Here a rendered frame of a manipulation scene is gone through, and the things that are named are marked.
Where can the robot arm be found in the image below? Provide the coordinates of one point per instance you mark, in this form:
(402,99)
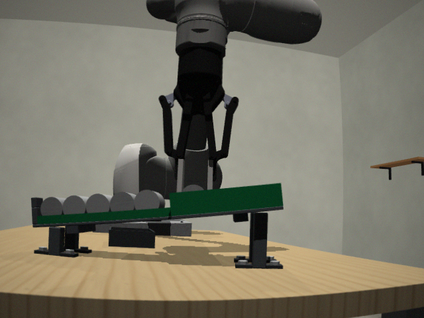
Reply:
(208,23)

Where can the dark green flat panel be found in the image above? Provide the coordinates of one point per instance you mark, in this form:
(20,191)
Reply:
(226,201)

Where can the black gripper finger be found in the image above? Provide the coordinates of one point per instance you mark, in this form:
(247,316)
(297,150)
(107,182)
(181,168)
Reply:
(167,102)
(231,104)

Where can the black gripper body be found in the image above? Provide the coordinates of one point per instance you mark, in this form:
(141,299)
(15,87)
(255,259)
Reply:
(200,68)

